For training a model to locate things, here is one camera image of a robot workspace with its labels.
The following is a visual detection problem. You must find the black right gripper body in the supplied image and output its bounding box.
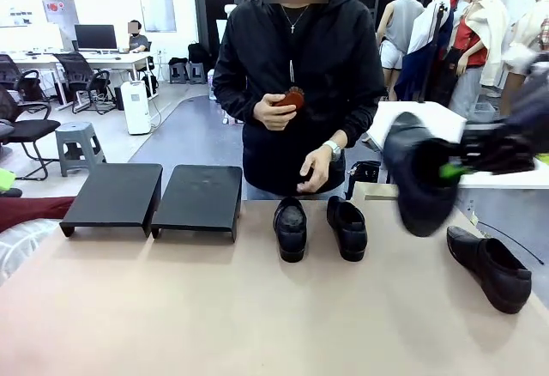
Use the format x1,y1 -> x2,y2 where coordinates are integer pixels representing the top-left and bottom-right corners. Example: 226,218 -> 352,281
459,120 -> 538,176

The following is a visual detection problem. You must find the black leather loafer shoe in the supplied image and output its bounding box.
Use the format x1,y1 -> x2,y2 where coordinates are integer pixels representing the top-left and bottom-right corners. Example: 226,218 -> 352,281
445,225 -> 533,315
383,112 -> 461,238
273,197 -> 308,264
326,195 -> 369,263

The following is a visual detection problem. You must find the brown wooden shoe brush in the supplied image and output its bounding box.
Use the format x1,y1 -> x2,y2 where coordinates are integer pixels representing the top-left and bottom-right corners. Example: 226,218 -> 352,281
274,86 -> 306,116

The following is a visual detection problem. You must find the person's left forearm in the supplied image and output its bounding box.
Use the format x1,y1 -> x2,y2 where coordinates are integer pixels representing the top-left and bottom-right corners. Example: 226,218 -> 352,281
334,79 -> 387,149

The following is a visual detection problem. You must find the person's right forearm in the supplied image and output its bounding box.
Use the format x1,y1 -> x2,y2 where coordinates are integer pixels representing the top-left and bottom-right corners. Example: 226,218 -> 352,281
213,62 -> 265,122

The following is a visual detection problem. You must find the black metal shoe stand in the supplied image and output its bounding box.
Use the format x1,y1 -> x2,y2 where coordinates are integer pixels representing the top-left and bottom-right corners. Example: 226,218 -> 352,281
150,164 -> 244,243
58,162 -> 164,239

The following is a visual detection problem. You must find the person's left hand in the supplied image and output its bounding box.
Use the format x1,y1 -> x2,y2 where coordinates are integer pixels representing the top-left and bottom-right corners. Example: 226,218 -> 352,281
296,146 -> 341,193

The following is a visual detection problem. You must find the person's right hand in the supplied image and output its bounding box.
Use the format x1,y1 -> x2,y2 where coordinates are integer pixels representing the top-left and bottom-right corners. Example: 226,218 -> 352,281
252,92 -> 298,132

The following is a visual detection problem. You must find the grey plastic crate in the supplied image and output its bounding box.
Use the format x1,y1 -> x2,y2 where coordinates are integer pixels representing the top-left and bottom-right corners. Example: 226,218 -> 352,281
471,103 -> 499,124

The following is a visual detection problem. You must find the white side table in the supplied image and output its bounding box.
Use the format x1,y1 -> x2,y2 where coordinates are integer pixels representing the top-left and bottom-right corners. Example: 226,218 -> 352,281
365,100 -> 549,189

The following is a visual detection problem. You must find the beige wooden board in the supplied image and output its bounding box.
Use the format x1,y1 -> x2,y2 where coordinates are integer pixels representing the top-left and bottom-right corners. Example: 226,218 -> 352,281
351,181 -> 418,202

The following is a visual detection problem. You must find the mannequin in red top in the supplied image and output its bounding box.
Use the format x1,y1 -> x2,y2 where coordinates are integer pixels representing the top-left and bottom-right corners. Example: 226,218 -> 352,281
448,0 -> 491,113

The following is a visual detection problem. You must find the mannequin in cream jacket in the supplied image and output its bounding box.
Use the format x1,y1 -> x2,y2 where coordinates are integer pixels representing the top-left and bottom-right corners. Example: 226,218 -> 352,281
465,0 -> 512,90

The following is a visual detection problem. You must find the silver wristwatch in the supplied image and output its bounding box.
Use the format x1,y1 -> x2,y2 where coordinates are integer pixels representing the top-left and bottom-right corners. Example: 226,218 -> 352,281
322,139 -> 344,162

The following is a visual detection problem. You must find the mannequin with white blue garment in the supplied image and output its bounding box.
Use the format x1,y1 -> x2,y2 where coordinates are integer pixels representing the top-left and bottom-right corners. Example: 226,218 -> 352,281
394,0 -> 456,103

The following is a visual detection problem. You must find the mannequin with bucket hat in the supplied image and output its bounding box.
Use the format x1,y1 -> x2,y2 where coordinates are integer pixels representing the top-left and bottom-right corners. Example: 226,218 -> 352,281
500,0 -> 549,115

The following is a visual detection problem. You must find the mannequin in grey tank top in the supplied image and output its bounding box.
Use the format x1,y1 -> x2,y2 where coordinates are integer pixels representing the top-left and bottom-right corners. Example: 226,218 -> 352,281
379,0 -> 425,94

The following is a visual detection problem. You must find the person in black jacket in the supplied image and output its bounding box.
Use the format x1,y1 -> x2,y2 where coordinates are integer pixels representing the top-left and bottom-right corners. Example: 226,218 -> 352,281
213,0 -> 387,201

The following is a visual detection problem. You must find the small grey plastic stool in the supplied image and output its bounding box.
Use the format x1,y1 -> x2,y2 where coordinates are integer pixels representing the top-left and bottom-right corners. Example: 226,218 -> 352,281
188,62 -> 207,85
168,63 -> 190,85

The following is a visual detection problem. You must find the black backpack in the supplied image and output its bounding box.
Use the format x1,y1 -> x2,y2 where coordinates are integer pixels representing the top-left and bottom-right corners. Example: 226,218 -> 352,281
187,42 -> 212,64

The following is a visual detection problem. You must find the white air purifier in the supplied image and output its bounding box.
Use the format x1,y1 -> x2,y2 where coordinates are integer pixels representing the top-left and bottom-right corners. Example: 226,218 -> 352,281
119,80 -> 153,136

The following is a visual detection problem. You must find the seated person at desk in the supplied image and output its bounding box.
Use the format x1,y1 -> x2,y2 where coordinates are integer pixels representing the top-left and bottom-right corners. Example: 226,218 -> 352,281
127,19 -> 151,54

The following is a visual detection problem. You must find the white office desk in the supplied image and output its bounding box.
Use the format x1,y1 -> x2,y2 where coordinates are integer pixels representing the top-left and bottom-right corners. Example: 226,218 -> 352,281
0,51 -> 151,106

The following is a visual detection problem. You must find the black computer monitor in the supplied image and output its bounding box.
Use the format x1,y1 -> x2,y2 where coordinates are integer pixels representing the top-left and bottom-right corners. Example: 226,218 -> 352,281
74,23 -> 118,52

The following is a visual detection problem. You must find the black mesh office chair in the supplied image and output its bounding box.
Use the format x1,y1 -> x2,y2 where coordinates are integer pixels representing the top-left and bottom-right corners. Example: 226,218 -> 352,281
54,52 -> 113,115
0,53 -> 42,103
0,86 -> 62,180

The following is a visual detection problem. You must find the dark red cloth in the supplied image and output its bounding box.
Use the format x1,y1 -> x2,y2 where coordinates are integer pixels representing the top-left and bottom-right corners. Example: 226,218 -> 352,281
0,197 -> 76,233

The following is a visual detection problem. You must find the white plastic wrap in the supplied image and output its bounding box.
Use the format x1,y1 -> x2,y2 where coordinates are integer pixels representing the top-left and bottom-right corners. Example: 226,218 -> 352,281
0,217 -> 62,285

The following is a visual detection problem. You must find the black metal bracket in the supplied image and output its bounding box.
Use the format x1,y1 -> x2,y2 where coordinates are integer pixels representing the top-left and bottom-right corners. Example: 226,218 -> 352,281
347,160 -> 383,197

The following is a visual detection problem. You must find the black cable tie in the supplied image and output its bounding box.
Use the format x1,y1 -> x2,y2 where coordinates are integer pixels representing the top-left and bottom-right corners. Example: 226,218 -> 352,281
479,221 -> 549,265

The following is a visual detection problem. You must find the silver cross necklace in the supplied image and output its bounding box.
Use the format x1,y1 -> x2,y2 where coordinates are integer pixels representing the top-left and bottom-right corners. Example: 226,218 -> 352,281
281,3 -> 310,34

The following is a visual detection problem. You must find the grey wall poster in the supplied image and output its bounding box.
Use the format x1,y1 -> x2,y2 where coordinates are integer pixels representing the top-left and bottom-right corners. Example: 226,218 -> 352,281
139,0 -> 178,33

